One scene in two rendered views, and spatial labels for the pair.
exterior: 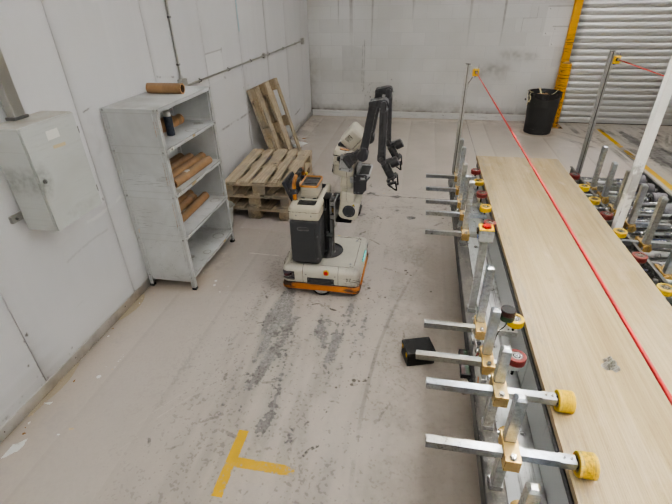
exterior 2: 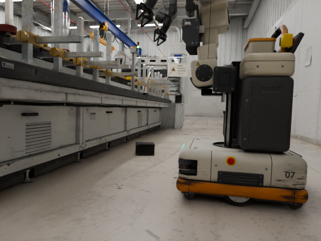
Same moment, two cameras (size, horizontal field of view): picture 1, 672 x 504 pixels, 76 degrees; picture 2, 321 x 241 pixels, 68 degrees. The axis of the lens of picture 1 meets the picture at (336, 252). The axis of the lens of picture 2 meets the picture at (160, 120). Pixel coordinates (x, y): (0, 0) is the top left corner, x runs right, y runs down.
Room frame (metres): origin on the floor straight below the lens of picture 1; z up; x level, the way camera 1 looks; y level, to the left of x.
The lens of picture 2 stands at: (4.79, -0.41, 0.51)
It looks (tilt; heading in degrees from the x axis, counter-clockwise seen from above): 3 degrees down; 180
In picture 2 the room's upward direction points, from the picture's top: 2 degrees clockwise
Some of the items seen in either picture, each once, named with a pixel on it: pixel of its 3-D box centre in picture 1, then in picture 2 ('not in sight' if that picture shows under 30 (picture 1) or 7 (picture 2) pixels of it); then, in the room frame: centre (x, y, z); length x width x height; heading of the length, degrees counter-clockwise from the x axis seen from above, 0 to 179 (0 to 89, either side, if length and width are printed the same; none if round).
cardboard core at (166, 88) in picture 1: (165, 88); not in sight; (3.67, 1.36, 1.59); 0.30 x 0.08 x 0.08; 79
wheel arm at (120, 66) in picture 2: (455, 214); (103, 66); (2.82, -0.88, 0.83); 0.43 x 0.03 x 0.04; 79
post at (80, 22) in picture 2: (461, 192); (80, 52); (3.09, -0.99, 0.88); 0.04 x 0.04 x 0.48; 79
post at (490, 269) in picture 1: (482, 307); (139, 75); (1.62, -0.70, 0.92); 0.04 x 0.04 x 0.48; 79
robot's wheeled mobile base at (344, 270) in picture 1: (327, 261); (233, 164); (3.26, 0.08, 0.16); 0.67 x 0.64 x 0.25; 79
